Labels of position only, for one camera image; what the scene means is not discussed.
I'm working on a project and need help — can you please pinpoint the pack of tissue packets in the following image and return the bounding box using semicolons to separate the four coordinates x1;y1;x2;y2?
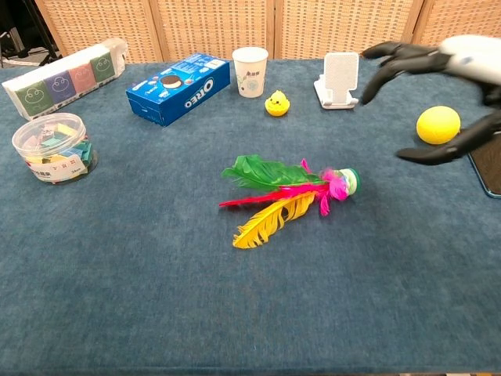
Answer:
1;37;129;121

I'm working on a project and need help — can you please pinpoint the wicker folding screen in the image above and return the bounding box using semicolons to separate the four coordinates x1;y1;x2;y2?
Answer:
34;0;501;63

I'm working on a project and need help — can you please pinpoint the clear jar of coloured clips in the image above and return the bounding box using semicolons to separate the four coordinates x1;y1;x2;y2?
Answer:
11;112;99;186

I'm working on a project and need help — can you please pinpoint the yellow foam ball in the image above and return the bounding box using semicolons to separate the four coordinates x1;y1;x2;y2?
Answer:
416;105;462;146

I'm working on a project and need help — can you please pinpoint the blue table cloth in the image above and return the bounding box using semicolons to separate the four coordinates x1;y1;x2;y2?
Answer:
0;57;501;374

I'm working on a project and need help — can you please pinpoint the small yellow chick toy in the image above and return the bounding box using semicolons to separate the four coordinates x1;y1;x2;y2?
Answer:
264;89;291;118

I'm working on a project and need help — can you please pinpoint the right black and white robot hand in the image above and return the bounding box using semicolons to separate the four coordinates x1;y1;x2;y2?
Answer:
360;34;501;166

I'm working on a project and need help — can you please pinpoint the black tripod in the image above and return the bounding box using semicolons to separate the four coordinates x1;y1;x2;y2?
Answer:
0;0;63;68

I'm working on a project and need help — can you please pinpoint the white paper cup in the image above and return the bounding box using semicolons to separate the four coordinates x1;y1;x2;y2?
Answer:
231;46;269;99

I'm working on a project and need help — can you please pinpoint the black smartphone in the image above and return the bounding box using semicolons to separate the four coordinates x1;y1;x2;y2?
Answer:
467;132;501;200

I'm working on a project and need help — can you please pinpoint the blue Oreo cookie box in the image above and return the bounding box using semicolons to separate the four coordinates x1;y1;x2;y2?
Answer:
125;52;232;128

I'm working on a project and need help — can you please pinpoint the colourful feather shuttlecock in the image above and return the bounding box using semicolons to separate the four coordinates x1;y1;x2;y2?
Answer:
218;154;362;250

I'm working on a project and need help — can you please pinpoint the white phone stand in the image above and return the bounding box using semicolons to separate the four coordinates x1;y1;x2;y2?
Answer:
313;52;360;110

